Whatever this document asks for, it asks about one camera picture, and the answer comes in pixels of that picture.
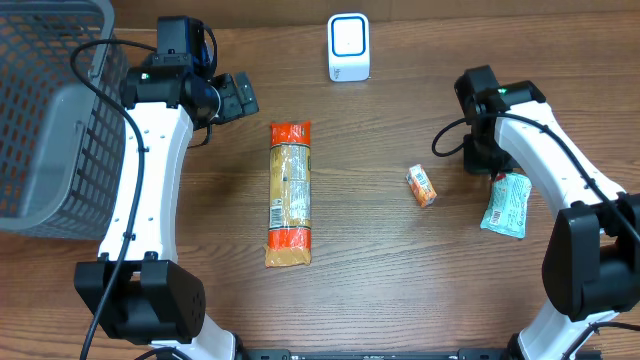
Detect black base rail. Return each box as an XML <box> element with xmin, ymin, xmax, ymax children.
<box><xmin>236</xmin><ymin>348</ymin><xmax>507</xmax><ymax>360</ymax></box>

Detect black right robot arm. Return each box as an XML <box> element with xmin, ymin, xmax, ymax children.
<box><xmin>454</xmin><ymin>66</ymin><xmax>639</xmax><ymax>359</ymax></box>

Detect orange tissue packet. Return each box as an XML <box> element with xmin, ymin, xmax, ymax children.
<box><xmin>406</xmin><ymin>164</ymin><xmax>437</xmax><ymax>207</ymax></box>

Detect grey plastic mesh basket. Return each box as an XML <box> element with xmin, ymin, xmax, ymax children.
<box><xmin>1</xmin><ymin>1</ymin><xmax>129</xmax><ymax>240</ymax></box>

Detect teal snack pouch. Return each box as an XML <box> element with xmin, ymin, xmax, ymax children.
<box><xmin>480</xmin><ymin>173</ymin><xmax>532</xmax><ymax>239</ymax></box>

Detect red snack package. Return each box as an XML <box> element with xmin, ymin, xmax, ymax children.
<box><xmin>265</xmin><ymin>121</ymin><xmax>312</xmax><ymax>267</ymax></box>

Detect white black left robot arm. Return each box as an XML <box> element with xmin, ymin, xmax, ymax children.
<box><xmin>74</xmin><ymin>16</ymin><xmax>259</xmax><ymax>360</ymax></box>

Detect white barcode scanner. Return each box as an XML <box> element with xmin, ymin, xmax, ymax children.
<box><xmin>327</xmin><ymin>13</ymin><xmax>371</xmax><ymax>82</ymax></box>

